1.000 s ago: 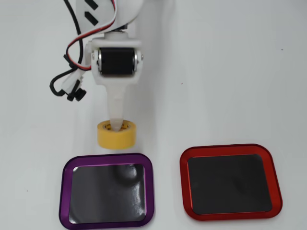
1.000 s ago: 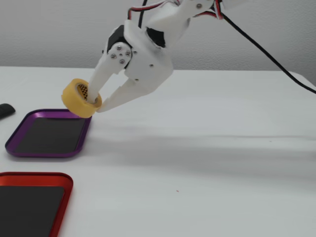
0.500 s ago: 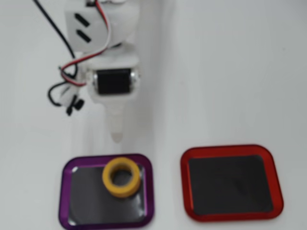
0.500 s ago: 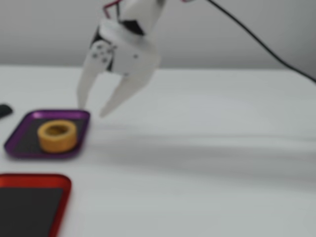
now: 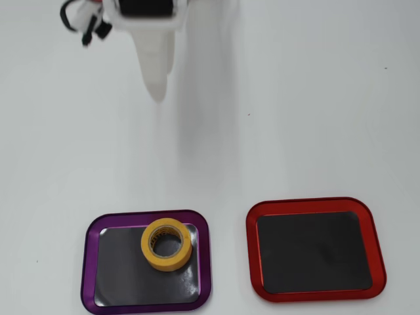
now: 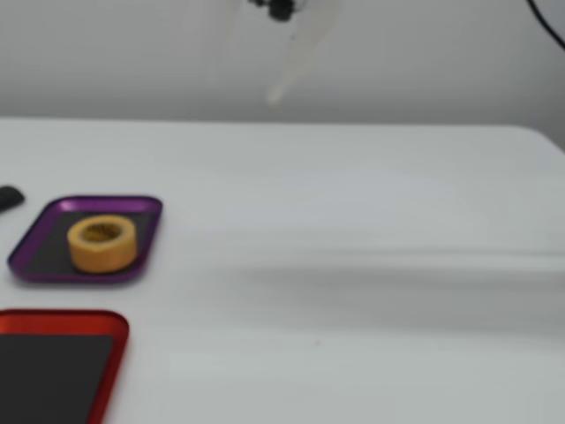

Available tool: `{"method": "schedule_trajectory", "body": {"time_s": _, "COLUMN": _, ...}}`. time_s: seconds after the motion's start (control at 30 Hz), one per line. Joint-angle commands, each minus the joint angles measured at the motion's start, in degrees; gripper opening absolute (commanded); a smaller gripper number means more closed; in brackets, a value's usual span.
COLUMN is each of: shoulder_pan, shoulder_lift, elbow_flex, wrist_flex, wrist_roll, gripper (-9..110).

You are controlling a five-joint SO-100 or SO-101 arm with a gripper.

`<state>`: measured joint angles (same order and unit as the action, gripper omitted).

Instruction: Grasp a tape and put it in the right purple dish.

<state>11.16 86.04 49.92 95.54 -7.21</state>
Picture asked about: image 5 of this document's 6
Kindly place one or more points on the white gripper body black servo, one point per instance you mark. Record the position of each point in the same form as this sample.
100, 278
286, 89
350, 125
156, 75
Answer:
144, 9

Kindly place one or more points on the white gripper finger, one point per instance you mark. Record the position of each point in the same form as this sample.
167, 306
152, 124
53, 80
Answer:
154, 65
170, 52

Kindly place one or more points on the yellow masking tape roll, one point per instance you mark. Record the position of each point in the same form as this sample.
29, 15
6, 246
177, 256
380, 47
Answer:
167, 259

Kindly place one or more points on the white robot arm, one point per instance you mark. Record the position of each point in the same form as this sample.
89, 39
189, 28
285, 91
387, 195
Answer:
82, 13

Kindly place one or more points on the purple metal tray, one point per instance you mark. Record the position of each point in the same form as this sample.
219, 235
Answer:
146, 288

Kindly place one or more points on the red metal tray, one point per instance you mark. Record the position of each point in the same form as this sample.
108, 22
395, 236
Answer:
315, 252

